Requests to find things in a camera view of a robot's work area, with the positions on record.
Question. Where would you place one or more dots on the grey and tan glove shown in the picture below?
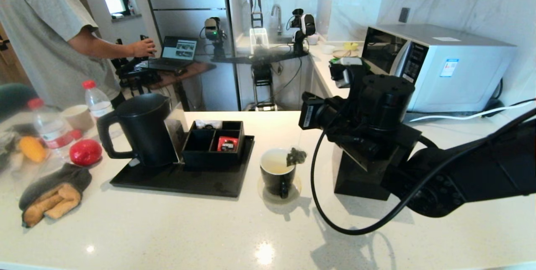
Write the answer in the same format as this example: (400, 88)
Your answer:
(50, 203)

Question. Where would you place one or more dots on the teal chair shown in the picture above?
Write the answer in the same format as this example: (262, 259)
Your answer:
(14, 98)

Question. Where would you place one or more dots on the white black robot arm joint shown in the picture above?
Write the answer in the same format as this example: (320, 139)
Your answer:
(303, 25)

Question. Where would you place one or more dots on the dark wall outlet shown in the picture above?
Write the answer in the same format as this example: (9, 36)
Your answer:
(404, 14)

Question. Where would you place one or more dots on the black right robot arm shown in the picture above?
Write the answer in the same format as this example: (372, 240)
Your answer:
(460, 178)

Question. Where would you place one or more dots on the water bottle red cap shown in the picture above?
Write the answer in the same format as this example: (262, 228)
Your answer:
(98, 104)
(50, 129)

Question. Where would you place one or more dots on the red tomato toy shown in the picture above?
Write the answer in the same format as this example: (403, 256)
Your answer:
(86, 152)

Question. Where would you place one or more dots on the black tissue box silver lid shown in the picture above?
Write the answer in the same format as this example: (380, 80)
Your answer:
(356, 182)

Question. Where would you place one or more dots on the brown paper cup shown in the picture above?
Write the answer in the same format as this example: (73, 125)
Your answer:
(77, 117)

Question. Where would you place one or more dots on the silver microwave oven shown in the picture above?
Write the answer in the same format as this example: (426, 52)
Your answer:
(460, 77)

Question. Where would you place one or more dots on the black compartment organizer box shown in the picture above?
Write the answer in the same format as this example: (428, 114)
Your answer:
(201, 158)

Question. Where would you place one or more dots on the brown wooden desk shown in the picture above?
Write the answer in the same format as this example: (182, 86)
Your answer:
(197, 69)

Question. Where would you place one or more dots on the person in grey shirt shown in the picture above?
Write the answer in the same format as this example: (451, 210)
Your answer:
(42, 31)

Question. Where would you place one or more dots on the robot arm joint green light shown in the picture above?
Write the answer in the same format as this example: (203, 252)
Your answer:
(213, 31)

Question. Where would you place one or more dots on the chrome faucet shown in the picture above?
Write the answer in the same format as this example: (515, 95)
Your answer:
(277, 14)

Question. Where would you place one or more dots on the black rectangular tray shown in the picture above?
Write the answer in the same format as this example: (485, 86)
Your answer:
(201, 182)

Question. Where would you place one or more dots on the red plastic snack packet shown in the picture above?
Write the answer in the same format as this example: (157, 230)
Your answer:
(226, 143)

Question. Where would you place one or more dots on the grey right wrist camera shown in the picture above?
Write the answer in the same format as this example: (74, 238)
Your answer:
(345, 73)

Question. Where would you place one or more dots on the small white cup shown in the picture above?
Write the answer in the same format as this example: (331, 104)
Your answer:
(328, 49)

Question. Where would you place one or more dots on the beige plate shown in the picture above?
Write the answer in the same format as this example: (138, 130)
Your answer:
(343, 54)

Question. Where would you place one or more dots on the yellow bowl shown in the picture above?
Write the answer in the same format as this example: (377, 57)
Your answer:
(351, 46)

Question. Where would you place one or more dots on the clear acrylic sign stand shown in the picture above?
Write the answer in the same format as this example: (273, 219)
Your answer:
(176, 136)

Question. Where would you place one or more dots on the black mug white inside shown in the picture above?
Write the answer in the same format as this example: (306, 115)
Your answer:
(272, 184)

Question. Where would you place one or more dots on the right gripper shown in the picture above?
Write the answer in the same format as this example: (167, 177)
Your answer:
(331, 121)

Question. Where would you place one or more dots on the clear plastic pouch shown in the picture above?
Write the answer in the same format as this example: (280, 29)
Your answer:
(207, 124)

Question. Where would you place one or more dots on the open laptop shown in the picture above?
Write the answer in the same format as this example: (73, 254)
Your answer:
(179, 50)

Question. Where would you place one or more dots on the black electric kettle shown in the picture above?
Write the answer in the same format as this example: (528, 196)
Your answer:
(146, 136)

